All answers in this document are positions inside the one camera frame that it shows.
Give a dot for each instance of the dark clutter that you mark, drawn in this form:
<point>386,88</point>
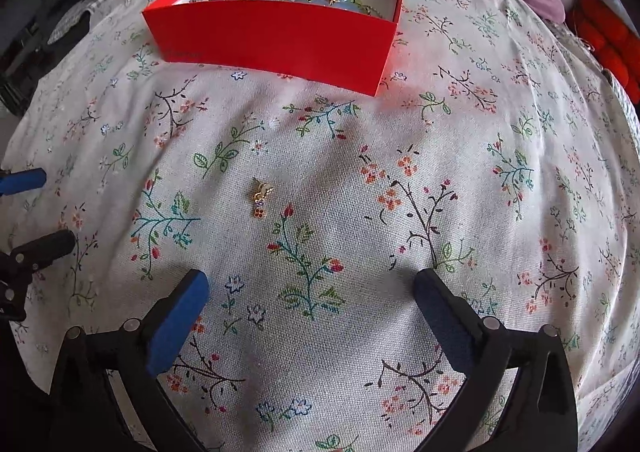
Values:
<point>30,31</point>

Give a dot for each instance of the red jewelry box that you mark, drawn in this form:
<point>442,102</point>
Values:
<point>275,41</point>

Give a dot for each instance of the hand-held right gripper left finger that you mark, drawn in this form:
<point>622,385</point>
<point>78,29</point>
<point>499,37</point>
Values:
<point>175,327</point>

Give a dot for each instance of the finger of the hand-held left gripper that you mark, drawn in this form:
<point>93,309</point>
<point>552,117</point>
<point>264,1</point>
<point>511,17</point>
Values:
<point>45,247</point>
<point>25,180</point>

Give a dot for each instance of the floral bedsheet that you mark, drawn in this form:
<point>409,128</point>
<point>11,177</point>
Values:
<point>350,182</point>

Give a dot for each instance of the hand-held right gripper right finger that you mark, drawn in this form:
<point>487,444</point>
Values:
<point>445,317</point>

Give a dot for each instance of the orange plush toy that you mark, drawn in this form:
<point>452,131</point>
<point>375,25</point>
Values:
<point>605,41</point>

